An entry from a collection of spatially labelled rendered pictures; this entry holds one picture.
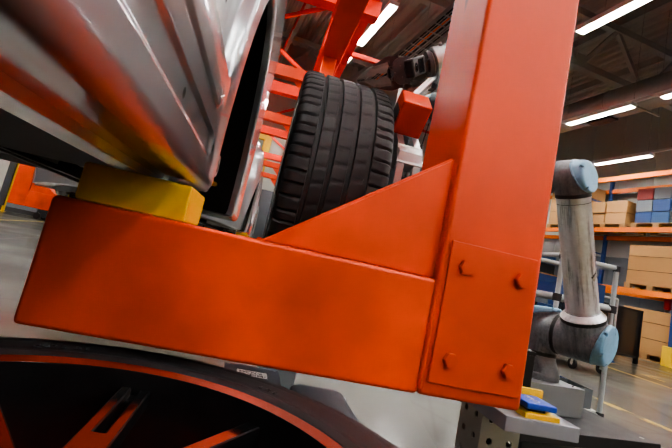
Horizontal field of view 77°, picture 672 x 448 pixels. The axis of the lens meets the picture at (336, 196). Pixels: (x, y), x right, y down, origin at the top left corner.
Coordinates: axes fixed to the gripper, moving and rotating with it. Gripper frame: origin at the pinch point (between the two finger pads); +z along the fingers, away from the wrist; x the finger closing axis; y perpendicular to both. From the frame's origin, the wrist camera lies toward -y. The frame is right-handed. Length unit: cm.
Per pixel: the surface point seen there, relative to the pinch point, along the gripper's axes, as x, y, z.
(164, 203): -6, -64, 37
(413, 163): -20.4, -21.2, -5.5
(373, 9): 47, 360, -74
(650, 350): -732, 616, -593
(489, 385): -41, -71, 0
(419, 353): -34, -70, 9
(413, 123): -12.2, -14.5, -8.6
